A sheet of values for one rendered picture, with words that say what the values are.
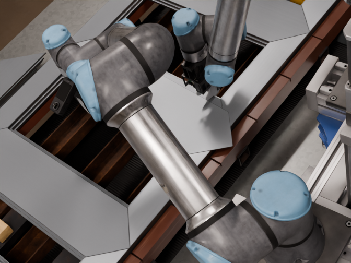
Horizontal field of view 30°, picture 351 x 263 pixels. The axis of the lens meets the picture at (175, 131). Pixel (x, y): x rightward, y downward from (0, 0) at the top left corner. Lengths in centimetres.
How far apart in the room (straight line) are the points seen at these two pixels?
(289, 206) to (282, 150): 79
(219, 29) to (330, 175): 47
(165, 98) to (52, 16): 77
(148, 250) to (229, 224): 56
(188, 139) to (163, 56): 64
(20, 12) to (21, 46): 140
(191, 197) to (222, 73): 44
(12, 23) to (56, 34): 218
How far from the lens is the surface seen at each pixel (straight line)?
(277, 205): 131
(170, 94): 208
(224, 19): 153
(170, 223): 185
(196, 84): 190
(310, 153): 206
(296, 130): 212
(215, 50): 162
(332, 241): 152
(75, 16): 261
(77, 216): 193
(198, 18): 177
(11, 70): 249
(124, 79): 133
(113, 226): 188
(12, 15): 402
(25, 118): 226
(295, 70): 207
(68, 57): 175
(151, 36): 136
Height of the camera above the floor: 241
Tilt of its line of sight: 52 degrees down
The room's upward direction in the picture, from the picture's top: 23 degrees counter-clockwise
